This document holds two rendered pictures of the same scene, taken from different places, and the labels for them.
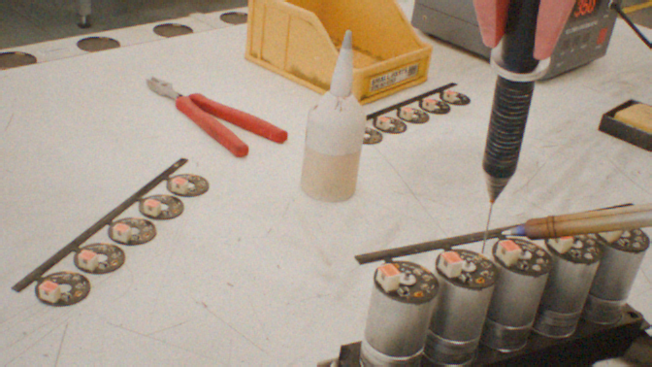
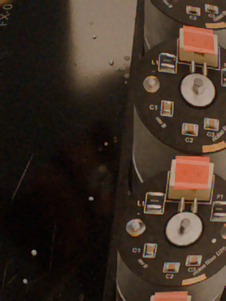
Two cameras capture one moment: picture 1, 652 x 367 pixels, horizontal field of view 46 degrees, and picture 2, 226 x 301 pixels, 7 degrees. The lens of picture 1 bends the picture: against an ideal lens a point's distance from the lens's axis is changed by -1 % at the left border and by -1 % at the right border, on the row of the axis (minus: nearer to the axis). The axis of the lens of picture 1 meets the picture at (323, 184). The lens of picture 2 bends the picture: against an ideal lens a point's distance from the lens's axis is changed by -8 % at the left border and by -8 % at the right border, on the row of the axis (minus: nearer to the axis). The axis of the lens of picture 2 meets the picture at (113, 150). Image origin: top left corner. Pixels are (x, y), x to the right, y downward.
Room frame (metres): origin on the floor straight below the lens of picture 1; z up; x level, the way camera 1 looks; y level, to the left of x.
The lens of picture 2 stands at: (0.33, -0.21, 1.12)
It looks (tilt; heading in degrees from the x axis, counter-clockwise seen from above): 67 degrees down; 125
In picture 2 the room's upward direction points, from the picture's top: straight up
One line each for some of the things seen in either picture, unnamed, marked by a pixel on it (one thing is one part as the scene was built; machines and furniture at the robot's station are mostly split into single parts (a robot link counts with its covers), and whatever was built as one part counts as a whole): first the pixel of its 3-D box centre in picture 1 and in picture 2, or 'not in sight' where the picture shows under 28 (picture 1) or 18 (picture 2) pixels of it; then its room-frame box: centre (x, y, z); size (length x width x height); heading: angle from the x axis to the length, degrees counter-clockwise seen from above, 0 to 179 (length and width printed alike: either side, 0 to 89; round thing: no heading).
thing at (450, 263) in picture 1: (452, 263); not in sight; (0.25, -0.05, 0.82); 0.01 x 0.01 x 0.01; 29
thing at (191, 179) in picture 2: (562, 241); (191, 185); (0.27, -0.10, 0.82); 0.01 x 0.01 x 0.01; 29
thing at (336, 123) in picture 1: (338, 114); not in sight; (0.40, 0.00, 0.80); 0.03 x 0.03 x 0.10
